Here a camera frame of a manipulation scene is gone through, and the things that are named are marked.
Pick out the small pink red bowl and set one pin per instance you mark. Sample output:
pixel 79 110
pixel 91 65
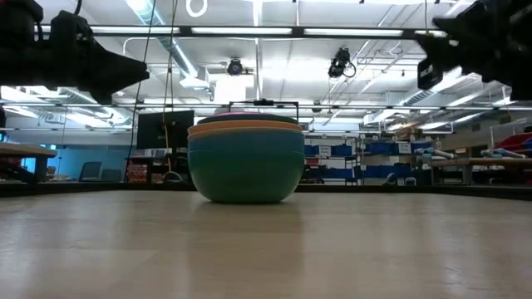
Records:
pixel 243 112

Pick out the black rectangular stand frame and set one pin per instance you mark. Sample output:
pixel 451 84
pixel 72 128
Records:
pixel 264 102

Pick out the blue bin shelving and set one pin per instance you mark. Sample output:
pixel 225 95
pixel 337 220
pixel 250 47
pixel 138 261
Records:
pixel 378 148

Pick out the grey office chair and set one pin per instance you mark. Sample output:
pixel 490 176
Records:
pixel 89 171
pixel 111 175

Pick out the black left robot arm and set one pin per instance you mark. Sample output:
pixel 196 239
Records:
pixel 21 21

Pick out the wooden top work table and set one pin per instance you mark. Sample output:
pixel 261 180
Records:
pixel 478 163

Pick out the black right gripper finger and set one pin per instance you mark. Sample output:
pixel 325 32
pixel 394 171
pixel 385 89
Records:
pixel 429 74
pixel 440 39

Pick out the large pale green translucent bowl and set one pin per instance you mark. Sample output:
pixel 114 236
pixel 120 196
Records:
pixel 245 178

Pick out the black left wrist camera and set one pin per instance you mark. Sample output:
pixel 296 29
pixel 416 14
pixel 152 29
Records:
pixel 70 27

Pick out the red parts drawer cabinet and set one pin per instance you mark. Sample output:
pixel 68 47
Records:
pixel 139 173

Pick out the wooden top bench table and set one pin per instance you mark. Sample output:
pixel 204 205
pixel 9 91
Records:
pixel 25 150

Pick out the pale blue robot arm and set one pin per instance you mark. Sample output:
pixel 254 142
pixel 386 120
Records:
pixel 503 153
pixel 436 153

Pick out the orange plastic bowl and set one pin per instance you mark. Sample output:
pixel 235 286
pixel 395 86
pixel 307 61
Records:
pixel 245 126

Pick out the teal plastic bowl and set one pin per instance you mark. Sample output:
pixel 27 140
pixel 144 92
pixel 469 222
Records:
pixel 249 118

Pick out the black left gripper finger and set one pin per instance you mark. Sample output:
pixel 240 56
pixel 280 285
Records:
pixel 112 74

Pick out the black monitor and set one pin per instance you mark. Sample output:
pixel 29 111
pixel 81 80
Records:
pixel 158 130

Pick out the round black mounted camera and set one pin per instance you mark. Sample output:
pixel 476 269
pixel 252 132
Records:
pixel 234 67

